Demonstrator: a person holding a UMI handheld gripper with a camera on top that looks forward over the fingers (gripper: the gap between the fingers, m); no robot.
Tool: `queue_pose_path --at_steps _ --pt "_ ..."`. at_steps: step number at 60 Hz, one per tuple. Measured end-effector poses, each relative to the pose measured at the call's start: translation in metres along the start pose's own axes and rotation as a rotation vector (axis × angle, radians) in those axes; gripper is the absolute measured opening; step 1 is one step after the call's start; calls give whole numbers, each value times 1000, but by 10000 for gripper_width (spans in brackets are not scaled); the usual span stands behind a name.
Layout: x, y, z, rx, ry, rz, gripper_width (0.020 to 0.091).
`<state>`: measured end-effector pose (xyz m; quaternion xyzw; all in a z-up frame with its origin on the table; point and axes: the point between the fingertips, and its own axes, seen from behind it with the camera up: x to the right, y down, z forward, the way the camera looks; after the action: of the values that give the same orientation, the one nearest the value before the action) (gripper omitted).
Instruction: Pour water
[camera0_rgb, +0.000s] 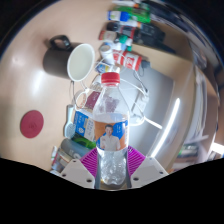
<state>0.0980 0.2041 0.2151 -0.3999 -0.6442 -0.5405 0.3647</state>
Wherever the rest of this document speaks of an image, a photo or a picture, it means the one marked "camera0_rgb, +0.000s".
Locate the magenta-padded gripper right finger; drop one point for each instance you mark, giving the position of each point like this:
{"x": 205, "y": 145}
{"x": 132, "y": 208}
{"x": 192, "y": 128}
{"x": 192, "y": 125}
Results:
{"x": 136, "y": 163}

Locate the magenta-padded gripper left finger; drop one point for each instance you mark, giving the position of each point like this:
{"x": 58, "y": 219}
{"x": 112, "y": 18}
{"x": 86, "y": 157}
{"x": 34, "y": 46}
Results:
{"x": 87, "y": 165}

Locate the clear red-capped water bottle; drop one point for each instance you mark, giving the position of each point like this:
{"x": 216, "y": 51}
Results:
{"x": 110, "y": 113}

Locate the grey shaker bottle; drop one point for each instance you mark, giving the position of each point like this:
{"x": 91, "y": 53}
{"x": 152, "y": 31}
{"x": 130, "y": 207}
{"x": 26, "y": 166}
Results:
{"x": 71, "y": 148}

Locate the tall dark green bottle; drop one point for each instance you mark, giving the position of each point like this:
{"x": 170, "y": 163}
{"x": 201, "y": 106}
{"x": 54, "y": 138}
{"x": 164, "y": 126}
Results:
{"x": 85, "y": 141}

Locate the red and green pen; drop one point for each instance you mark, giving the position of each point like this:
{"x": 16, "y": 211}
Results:
{"x": 54, "y": 153}

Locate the light blue brush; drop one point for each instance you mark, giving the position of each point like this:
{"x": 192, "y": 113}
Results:
{"x": 69, "y": 126}

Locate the white desk lamp bar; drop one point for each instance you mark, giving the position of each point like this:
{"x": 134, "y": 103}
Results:
{"x": 170, "y": 120}

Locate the white power strip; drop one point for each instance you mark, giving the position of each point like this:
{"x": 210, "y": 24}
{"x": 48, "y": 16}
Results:
{"x": 143, "y": 101}

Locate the magenta pouch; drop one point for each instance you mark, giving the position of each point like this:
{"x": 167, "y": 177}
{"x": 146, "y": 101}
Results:
{"x": 91, "y": 99}

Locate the flat round red coaster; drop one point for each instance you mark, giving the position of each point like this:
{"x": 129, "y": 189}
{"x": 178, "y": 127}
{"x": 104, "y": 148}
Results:
{"x": 31, "y": 124}

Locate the red and white canister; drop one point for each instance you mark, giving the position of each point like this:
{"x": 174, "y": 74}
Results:
{"x": 128, "y": 60}

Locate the black mug white inside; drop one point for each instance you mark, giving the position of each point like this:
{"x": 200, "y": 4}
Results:
{"x": 55, "y": 61}

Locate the small white bottle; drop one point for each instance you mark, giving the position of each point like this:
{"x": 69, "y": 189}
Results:
{"x": 106, "y": 53}

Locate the black box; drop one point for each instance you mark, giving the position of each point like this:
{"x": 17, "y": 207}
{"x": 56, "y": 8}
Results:
{"x": 153, "y": 36}

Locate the small dark labelled bottle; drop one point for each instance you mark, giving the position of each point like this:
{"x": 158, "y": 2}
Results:
{"x": 107, "y": 35}

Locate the green plastic bottle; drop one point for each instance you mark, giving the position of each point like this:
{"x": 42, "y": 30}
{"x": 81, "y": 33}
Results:
{"x": 140, "y": 16}

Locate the white bottle blue cap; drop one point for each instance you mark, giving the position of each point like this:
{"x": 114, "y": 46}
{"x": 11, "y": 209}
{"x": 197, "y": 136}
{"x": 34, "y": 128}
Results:
{"x": 116, "y": 15}

